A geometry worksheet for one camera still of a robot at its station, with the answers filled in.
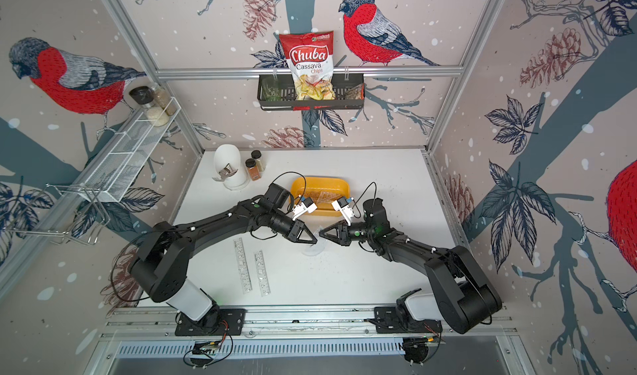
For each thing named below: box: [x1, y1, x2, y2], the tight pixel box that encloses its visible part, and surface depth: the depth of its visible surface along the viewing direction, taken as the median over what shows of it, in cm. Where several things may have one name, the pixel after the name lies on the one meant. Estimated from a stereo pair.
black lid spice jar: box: [128, 86, 155, 105], surface depth 80 cm
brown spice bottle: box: [245, 157, 262, 182], surface depth 107 cm
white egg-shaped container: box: [213, 143, 248, 190], surface depth 102 cm
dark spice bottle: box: [251, 149, 265, 172], surface depth 109 cm
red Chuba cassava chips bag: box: [278, 30, 336, 101], surface depth 84 cm
